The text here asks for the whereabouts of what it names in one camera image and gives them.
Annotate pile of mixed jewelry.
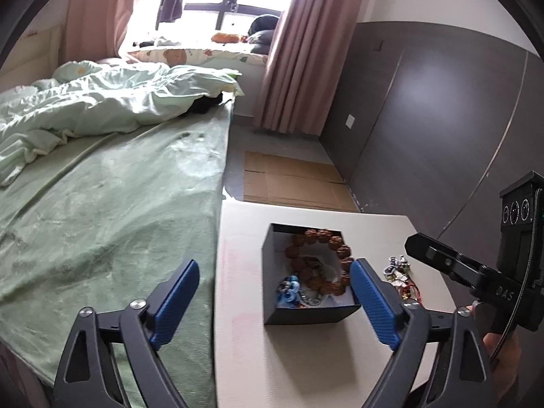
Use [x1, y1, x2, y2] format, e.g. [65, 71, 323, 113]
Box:
[382, 255, 422, 304]

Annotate brown wooden bead bracelet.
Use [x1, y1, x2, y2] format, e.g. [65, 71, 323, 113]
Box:
[283, 227, 356, 296]

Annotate blue charm jewelry piece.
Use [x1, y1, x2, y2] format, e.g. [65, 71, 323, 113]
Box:
[277, 274, 302, 308]

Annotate black square jewelry box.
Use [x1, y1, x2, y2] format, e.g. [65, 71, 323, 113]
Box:
[262, 223, 360, 326]

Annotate person's right hand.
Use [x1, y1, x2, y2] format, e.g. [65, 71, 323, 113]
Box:
[467, 305, 522, 407]

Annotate white low table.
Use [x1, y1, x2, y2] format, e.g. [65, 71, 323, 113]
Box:
[214, 199, 460, 408]

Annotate bed with green sheet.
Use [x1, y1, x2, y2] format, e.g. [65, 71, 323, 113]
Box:
[1, 99, 233, 407]

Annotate brown cardboard floor sheets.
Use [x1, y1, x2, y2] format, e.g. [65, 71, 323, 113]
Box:
[243, 151, 359, 213]

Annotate black item on bed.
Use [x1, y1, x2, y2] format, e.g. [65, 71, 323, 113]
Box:
[186, 93, 223, 114]

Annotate light green crumpled duvet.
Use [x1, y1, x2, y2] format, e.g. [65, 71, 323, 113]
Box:
[1, 61, 243, 187]

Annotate patterned windowsill cushion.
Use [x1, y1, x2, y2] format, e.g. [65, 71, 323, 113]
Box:
[128, 46, 268, 65]

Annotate orange item on windowsill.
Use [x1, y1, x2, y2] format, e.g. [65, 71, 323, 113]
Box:
[211, 31, 241, 44]

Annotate right pink curtain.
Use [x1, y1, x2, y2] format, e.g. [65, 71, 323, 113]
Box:
[254, 0, 362, 136]

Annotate pink curtain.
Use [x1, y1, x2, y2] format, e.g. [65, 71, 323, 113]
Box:
[64, 0, 137, 62]
[254, 0, 362, 136]

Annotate cream padded headboard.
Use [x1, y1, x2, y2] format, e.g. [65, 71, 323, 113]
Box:
[0, 25, 63, 92]

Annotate dark pillows on windowsill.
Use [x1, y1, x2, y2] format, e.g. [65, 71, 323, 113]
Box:
[246, 14, 279, 55]

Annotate left pink curtain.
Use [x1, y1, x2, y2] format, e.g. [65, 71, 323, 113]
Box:
[64, 0, 137, 62]

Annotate white wall socket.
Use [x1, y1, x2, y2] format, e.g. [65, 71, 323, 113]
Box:
[345, 114, 355, 129]

